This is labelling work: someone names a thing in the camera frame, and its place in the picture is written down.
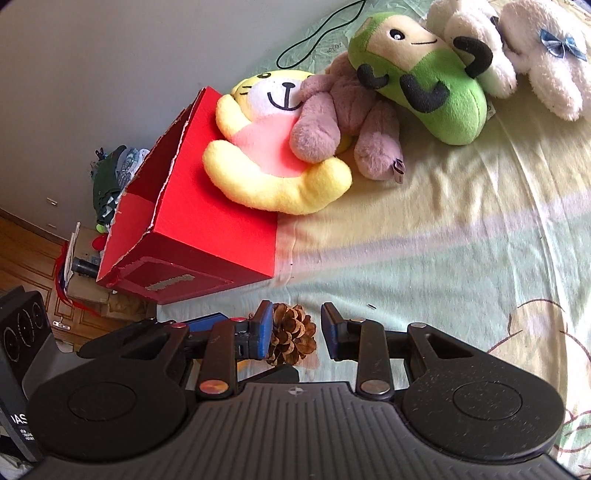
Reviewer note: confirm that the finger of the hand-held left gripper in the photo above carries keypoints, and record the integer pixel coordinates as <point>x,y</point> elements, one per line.
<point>207,321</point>
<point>120,339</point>

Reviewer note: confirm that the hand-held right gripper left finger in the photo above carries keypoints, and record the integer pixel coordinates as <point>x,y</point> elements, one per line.
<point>264,332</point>

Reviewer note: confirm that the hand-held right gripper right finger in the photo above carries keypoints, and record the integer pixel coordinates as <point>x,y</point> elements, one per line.
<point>328,337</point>

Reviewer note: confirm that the brown pine cone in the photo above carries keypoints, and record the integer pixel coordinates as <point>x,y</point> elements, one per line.
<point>293,332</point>

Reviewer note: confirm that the red cardboard box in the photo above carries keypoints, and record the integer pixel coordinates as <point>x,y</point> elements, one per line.
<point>207,240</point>

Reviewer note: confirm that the brown cardboard box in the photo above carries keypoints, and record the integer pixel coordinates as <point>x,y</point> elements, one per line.
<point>92,300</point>

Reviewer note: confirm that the pile of folded clothes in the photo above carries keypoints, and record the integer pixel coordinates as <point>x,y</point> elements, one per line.
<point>111,184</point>

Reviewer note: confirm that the yellow tiger plush toy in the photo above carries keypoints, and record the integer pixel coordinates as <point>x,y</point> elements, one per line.
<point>272,152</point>

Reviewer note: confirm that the pinkish brown plush toy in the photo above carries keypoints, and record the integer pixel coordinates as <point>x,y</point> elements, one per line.
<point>351,101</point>

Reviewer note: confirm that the green plush toy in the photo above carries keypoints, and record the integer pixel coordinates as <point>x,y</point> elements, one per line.
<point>443,69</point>

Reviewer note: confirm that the white horned sheep plush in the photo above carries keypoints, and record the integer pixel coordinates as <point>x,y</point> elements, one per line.
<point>466,23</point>

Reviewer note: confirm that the white plush with blue bow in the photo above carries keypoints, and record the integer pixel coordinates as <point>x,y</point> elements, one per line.
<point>554,78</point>

